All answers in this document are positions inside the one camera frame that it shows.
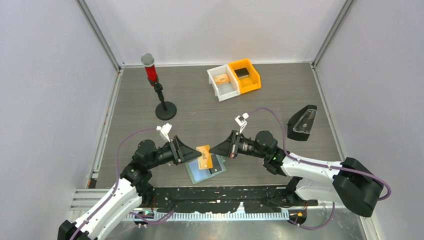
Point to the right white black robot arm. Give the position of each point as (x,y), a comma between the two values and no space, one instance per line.
(345,182)

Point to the black metronome clear cover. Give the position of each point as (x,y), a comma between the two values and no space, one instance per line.
(300,125)

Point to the black VIP credit card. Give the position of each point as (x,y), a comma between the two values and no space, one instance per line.
(216,164)

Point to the orange plastic bin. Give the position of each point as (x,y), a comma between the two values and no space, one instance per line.
(251,83)

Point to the white plastic bin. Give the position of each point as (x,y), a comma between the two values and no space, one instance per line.
(225,91)

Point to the black item in orange bin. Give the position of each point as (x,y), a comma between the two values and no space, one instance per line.
(242,73)

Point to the orange card in white bin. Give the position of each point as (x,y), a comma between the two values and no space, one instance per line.
(221,79)

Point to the black microphone stand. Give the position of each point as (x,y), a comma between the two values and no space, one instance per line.
(166,110)

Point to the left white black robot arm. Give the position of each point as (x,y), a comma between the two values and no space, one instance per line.
(131,190)

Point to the orange card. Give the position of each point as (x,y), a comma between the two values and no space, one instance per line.
(221,79)
(205,161)

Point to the red grey microphone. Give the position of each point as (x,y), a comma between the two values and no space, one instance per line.
(148,62)

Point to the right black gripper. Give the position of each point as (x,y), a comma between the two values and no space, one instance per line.
(230,147)

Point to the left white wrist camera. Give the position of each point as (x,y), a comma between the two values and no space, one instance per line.
(164,131)

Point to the green card holder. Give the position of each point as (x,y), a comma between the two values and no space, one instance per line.
(197,175)

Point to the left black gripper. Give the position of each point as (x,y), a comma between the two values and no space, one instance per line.
(185,152)

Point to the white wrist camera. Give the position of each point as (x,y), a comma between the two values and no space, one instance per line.
(164,131)
(241,120)

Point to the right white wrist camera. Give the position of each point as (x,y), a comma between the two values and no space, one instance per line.
(241,120)

